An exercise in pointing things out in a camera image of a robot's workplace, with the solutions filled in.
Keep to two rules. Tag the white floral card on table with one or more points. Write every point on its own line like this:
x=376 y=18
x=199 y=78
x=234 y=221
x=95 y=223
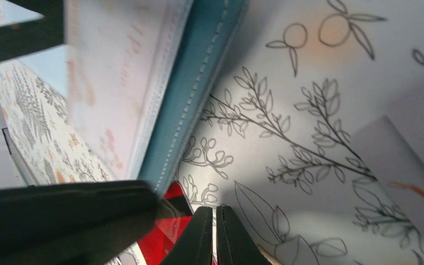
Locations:
x=395 y=165

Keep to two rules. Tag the blue leather card holder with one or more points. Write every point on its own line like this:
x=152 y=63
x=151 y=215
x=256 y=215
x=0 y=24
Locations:
x=207 y=35

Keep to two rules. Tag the white floral card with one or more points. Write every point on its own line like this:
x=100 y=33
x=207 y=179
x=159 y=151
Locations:
x=395 y=165
x=120 y=55

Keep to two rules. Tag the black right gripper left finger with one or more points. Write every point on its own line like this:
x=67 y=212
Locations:
x=195 y=245

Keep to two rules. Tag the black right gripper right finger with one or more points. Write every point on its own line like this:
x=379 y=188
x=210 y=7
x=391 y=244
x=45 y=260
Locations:
x=234 y=245

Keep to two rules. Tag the red card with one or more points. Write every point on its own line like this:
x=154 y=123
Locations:
x=158 y=243

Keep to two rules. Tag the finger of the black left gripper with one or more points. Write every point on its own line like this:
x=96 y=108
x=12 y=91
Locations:
x=24 y=38
x=77 y=223

